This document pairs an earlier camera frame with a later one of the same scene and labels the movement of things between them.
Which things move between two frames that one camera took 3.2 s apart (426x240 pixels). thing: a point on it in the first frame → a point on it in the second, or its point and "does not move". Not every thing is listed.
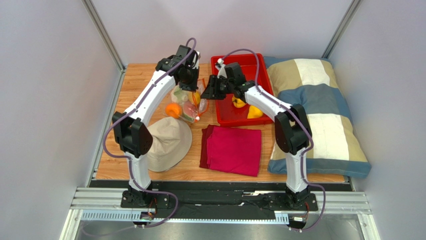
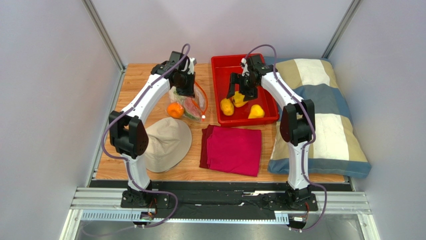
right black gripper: x=215 y=88 → x=242 y=81
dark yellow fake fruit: x=194 y=98 → x=227 y=106
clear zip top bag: x=188 y=105 does not move
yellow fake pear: x=254 y=112 does not move
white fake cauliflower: x=179 y=95 does not move
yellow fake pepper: x=238 y=102 does not move
